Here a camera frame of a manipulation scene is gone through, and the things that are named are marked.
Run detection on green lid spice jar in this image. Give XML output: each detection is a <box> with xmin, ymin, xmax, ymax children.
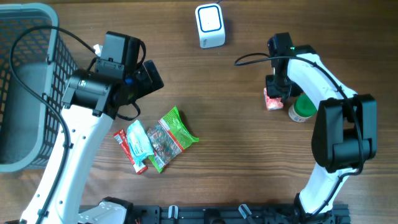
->
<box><xmin>289</xmin><ymin>95</ymin><xmax>317</xmax><ymax>123</ymax></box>

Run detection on white barcode scanner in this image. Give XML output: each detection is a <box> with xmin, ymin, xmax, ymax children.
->
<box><xmin>195</xmin><ymin>3</ymin><xmax>226</xmax><ymax>49</ymax></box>

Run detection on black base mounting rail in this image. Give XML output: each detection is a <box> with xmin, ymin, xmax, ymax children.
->
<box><xmin>77</xmin><ymin>203</ymin><xmax>351</xmax><ymax>224</ymax></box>

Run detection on green gummy candy bag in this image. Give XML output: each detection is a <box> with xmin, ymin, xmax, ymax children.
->
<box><xmin>147</xmin><ymin>106</ymin><xmax>199</xmax><ymax>173</ymax></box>

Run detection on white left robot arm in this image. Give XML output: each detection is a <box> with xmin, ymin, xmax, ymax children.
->
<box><xmin>19</xmin><ymin>31</ymin><xmax>164</xmax><ymax>223</ymax></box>

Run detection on red snack bar wrapper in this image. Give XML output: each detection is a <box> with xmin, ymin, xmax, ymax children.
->
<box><xmin>113</xmin><ymin>129</ymin><xmax>148</xmax><ymax>174</ymax></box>

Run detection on mint green wipes pouch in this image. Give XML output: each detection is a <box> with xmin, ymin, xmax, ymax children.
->
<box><xmin>127</xmin><ymin>120</ymin><xmax>154</xmax><ymax>164</ymax></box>

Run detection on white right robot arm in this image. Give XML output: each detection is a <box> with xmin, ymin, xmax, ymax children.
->
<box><xmin>266</xmin><ymin>32</ymin><xmax>377</xmax><ymax>223</ymax></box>

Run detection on grey plastic mesh basket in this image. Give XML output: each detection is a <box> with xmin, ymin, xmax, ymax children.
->
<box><xmin>1</xmin><ymin>3</ymin><xmax>78</xmax><ymax>172</ymax></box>

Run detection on small red white packet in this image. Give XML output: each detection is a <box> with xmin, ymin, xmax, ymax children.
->
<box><xmin>264</xmin><ymin>88</ymin><xmax>284</xmax><ymax>111</ymax></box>

